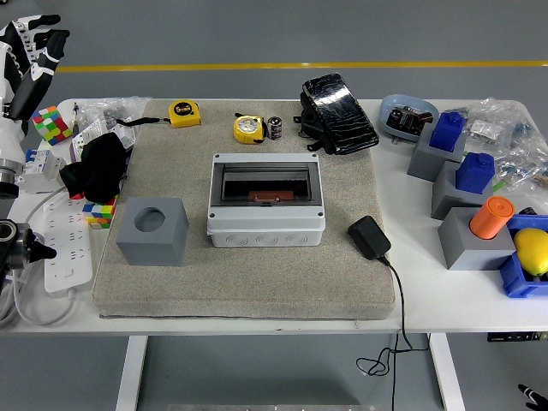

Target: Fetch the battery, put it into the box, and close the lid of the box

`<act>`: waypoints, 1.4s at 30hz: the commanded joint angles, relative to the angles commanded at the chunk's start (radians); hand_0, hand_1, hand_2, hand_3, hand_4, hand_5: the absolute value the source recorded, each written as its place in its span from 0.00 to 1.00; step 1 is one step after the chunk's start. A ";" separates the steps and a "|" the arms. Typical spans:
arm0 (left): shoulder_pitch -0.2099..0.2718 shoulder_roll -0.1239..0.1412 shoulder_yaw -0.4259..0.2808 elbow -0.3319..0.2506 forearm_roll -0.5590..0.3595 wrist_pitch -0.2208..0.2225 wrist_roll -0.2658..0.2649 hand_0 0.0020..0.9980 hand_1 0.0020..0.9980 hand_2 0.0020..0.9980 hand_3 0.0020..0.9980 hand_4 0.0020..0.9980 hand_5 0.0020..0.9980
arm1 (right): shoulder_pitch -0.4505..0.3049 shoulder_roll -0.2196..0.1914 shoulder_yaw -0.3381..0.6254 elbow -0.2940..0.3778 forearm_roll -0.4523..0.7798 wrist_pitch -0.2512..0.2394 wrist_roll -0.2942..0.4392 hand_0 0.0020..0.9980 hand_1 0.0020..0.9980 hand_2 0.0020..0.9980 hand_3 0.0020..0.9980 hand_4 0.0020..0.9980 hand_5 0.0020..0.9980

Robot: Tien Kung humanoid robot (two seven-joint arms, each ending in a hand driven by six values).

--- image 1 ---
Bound yellow round-faced tape measure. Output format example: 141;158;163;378
233;113;266;145

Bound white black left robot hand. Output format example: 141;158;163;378
0;14;72;163

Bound grey-brown mat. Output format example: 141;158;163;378
92;98;396;321

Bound orange cylinder battery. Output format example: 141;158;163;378
247;190;295;204
468;196;515;240

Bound white circuit breaker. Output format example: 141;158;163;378
19;148;68;194

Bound clear bag of white parts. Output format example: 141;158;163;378
464;97;515;145

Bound clear bag of small parts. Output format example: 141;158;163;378
491;115;548;194

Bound black power adapter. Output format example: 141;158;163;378
347;215;392;260

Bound black adapter cord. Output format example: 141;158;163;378
355;254;431;378

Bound black table control panel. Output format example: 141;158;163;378
486;331;548;343

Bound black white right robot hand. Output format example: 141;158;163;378
516;384;548;411

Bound grey cube holder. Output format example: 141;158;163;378
431;160;494;222
406;128;468;183
116;196;190;267
437;206;518;271

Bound blue plastic bin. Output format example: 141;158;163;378
497;213;548;299

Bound black foot pedal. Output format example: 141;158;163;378
293;73;380;156

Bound small white module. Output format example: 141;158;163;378
114;126;138;150

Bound white table leg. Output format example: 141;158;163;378
429;333;466;411
115;335;149;411

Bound small colourful puzzle cube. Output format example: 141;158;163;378
81;196;118;231

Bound dark electronic parts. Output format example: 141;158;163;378
386;104;434;138

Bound white power strip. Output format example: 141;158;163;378
44;197;94;295

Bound large colourful puzzle cube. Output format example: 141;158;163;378
31;105;74;147

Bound yellow square tape measure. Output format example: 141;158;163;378
168;99;202;128

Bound clear bag of metal parts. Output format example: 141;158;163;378
79;96;149;129

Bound black cloth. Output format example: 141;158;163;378
59;131;131;203

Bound yellow lemon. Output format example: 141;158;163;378
513;228;548;277

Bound grey plastic junction box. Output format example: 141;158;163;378
206;152;326;248

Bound black tape measure strap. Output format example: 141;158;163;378
116;116;172;128

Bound white printed packet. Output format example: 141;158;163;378
69;117;110;162

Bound light blue bowl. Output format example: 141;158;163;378
379;93;441;144

